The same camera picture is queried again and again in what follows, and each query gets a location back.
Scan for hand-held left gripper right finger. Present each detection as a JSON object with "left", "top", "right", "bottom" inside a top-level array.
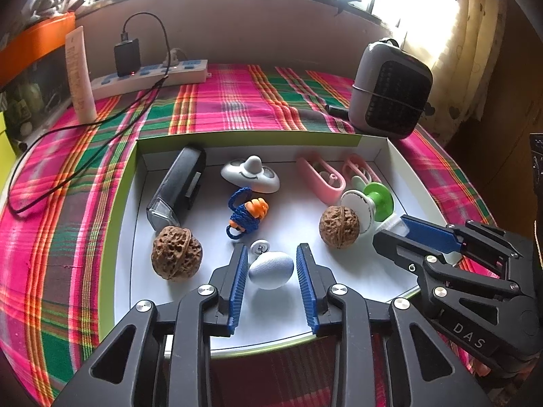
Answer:
[{"left": 296, "top": 243, "right": 482, "bottom": 407}]

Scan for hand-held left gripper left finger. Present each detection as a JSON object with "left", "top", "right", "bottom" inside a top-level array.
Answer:
[{"left": 51, "top": 244, "right": 249, "bottom": 407}]

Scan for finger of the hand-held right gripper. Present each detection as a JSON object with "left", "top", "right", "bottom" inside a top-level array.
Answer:
[
  {"left": 372, "top": 230, "right": 520, "bottom": 318},
  {"left": 400, "top": 215, "right": 524, "bottom": 264}
]

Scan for grey white knob stopper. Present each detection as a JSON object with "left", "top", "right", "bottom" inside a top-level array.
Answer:
[{"left": 248, "top": 239, "right": 295, "bottom": 291}]

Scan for green white spool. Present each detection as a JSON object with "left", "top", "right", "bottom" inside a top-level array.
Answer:
[{"left": 340, "top": 181, "right": 395, "bottom": 233}]

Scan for brown walnut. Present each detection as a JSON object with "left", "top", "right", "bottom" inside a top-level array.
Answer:
[
  {"left": 319, "top": 206, "right": 361, "bottom": 247},
  {"left": 153, "top": 226, "right": 203, "bottom": 282}
]

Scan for blue corded orange earplugs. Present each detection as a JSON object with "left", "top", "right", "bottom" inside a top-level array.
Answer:
[{"left": 225, "top": 188, "right": 270, "bottom": 240}]

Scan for pink clip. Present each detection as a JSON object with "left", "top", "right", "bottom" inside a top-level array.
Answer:
[
  {"left": 296, "top": 157, "right": 346, "bottom": 204},
  {"left": 343, "top": 154, "right": 374, "bottom": 187}
]

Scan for green white cardboard box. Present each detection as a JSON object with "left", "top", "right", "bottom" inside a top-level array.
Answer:
[{"left": 98, "top": 133, "right": 450, "bottom": 359}]

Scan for white panda face toy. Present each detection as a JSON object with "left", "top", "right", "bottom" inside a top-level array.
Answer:
[{"left": 221, "top": 155, "right": 281, "bottom": 193}]

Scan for black bike light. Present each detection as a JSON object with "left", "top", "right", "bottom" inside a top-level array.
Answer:
[{"left": 146, "top": 145, "right": 207, "bottom": 232}]

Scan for grey black desk heater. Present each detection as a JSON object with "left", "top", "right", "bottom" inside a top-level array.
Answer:
[{"left": 348, "top": 38, "right": 433, "bottom": 140}]

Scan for cream patterned curtain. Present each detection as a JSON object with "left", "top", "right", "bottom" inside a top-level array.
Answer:
[{"left": 399, "top": 0, "right": 531, "bottom": 145}]

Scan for white power strip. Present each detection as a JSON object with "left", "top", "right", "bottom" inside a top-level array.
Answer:
[{"left": 87, "top": 59, "right": 211, "bottom": 100}]

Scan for black charger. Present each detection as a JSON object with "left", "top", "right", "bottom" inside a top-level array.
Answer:
[{"left": 114, "top": 38, "right": 141, "bottom": 78}]

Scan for cream tube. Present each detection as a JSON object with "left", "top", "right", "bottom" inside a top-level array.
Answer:
[{"left": 65, "top": 25, "right": 97, "bottom": 123}]

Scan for glass tank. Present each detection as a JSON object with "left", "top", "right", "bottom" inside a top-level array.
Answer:
[{"left": 0, "top": 46, "right": 75, "bottom": 153}]

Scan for orange plastic tray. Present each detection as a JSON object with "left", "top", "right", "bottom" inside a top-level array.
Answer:
[{"left": 0, "top": 12, "right": 77, "bottom": 90}]

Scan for black charger cable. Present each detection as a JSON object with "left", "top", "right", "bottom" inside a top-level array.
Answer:
[{"left": 7, "top": 12, "right": 172, "bottom": 217}]

